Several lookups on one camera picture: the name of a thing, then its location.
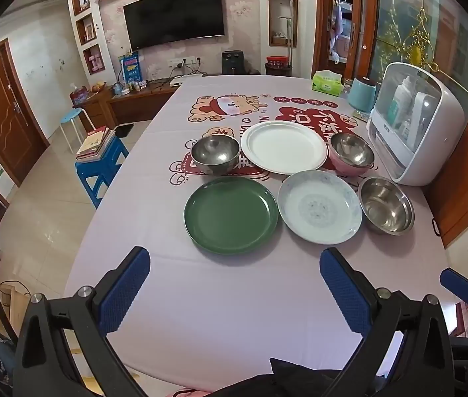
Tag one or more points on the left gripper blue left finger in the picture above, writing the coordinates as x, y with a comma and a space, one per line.
119, 287

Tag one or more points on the teal canister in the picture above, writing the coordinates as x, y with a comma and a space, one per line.
363, 94

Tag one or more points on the brown wooden door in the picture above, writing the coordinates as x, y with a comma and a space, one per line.
22, 141

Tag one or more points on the white bottle sterilizer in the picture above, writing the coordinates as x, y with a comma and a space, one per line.
415, 124

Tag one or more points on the stack of books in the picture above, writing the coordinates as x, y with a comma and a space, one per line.
95, 144

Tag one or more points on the white paper plate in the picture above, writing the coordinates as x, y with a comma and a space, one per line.
283, 148

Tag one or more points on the wooden tv cabinet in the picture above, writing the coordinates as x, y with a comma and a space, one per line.
106, 108

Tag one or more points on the blue patterned porcelain plate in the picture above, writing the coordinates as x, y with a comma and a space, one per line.
319, 207

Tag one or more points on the wide steel bowl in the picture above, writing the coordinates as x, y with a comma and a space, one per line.
387, 209

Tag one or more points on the white set-top box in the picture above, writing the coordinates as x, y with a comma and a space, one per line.
181, 79

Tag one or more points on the blue plastic stool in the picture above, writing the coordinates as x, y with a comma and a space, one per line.
97, 175

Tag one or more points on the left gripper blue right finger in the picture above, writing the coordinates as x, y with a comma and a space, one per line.
349, 288

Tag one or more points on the pink steel bowl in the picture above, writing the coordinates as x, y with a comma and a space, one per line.
350, 154

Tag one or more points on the blue poster box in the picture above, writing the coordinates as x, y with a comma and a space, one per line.
131, 70

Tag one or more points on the red basket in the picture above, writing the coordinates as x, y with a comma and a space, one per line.
277, 61

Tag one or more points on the round light blue stool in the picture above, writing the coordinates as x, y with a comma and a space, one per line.
70, 118

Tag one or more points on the green plate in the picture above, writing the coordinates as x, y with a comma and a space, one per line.
231, 215

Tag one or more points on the green tissue box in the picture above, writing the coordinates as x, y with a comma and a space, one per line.
328, 82

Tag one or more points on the black air fryer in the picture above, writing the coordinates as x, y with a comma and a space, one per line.
233, 62

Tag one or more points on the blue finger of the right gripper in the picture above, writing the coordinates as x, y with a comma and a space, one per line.
456, 283

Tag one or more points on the black television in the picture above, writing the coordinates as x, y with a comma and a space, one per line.
154, 22

